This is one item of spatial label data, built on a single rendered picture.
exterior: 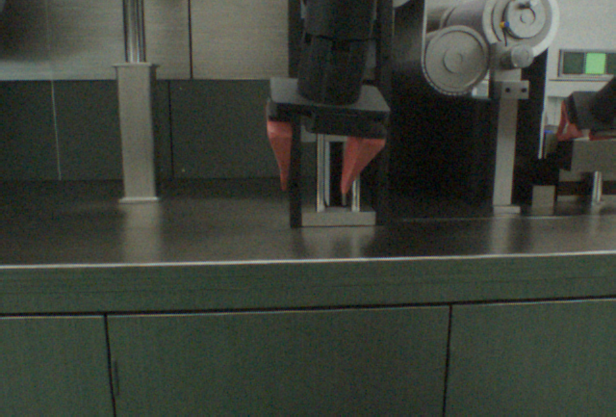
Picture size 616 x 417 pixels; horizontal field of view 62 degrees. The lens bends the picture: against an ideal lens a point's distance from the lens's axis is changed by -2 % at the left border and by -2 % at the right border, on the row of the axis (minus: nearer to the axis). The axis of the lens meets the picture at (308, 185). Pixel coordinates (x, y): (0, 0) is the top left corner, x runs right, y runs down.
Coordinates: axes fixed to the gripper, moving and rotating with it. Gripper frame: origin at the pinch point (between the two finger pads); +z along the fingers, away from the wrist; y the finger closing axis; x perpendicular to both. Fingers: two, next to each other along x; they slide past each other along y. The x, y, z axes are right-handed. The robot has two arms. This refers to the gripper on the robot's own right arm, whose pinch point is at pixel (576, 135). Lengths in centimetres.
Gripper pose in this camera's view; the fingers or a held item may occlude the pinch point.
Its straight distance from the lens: 100.4
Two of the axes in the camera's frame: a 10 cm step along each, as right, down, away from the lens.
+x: -0.3, -9.3, 3.7
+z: -0.6, 3.7, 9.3
